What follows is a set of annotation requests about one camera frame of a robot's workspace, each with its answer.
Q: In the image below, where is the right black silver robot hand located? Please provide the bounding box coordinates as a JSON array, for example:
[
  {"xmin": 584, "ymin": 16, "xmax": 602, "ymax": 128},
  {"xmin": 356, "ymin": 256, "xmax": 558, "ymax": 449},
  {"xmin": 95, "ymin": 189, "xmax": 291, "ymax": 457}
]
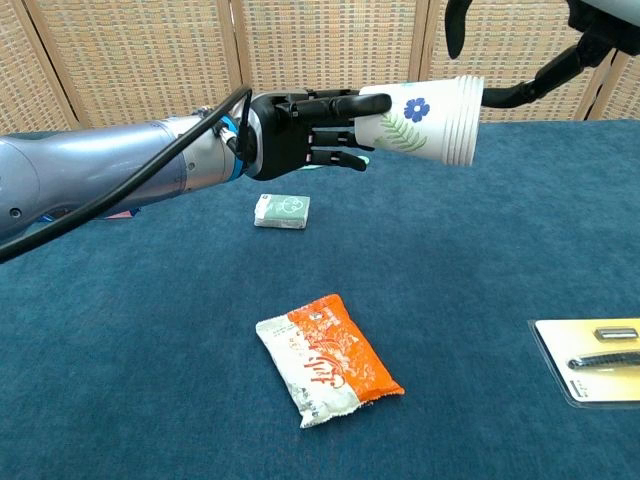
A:
[{"xmin": 444, "ymin": 0, "xmax": 640, "ymax": 109}]

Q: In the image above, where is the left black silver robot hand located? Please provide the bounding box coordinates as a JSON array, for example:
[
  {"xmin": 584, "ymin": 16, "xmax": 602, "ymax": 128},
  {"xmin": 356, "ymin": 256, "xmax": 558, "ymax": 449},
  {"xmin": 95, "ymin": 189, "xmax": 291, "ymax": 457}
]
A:
[{"xmin": 244, "ymin": 88, "xmax": 394, "ymax": 182}]

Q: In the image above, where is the white paper cup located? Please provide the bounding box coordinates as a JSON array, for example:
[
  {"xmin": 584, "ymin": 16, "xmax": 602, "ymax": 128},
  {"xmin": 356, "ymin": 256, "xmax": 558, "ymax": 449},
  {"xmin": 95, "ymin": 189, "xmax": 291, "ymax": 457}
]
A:
[{"xmin": 353, "ymin": 74, "xmax": 486, "ymax": 167}]

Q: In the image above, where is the bamboo folding screen panel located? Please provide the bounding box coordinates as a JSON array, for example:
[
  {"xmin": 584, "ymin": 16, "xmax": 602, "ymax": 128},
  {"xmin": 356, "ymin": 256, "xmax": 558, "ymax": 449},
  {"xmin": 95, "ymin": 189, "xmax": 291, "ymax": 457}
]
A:
[
  {"xmin": 0, "ymin": 0, "xmax": 82, "ymax": 137},
  {"xmin": 597, "ymin": 47, "xmax": 640, "ymax": 122},
  {"xmin": 418, "ymin": 0, "xmax": 617, "ymax": 124},
  {"xmin": 228, "ymin": 0, "xmax": 430, "ymax": 96},
  {"xmin": 22, "ymin": 0, "xmax": 247, "ymax": 129}
]

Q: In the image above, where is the pale green tissue pack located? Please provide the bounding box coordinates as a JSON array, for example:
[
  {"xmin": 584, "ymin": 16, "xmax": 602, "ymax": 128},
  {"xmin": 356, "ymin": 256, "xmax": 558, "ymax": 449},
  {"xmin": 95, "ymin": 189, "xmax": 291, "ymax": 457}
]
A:
[{"xmin": 253, "ymin": 193, "xmax": 312, "ymax": 231}]

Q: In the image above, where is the blue cookie box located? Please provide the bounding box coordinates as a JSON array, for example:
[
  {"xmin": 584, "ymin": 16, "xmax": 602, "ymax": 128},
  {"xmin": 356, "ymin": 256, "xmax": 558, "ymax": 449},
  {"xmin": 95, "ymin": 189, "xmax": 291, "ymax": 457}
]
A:
[{"xmin": 42, "ymin": 205, "xmax": 142, "ymax": 222}]

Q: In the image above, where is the blue table carpet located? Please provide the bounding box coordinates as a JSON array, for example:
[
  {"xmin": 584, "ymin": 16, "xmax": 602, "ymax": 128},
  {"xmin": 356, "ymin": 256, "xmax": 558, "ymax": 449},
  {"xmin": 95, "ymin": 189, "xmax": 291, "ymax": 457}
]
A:
[{"xmin": 0, "ymin": 118, "xmax": 640, "ymax": 480}]

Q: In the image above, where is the orange white snack bag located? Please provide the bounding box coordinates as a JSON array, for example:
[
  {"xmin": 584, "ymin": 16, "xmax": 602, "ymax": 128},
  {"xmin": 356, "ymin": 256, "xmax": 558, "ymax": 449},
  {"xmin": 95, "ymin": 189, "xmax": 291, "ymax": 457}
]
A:
[{"xmin": 255, "ymin": 293, "xmax": 406, "ymax": 430}]

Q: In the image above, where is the razor in yellow blister pack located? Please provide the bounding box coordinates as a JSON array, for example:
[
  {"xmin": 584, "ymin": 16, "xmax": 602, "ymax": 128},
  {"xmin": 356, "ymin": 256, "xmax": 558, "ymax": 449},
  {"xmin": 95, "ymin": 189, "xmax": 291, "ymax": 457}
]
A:
[{"xmin": 527, "ymin": 317, "xmax": 640, "ymax": 409}]

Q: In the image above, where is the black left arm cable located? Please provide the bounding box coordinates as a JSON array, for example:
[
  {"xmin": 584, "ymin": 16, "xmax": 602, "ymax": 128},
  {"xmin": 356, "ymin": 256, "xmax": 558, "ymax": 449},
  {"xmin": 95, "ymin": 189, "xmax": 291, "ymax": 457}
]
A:
[{"xmin": 0, "ymin": 85, "xmax": 254, "ymax": 264}]

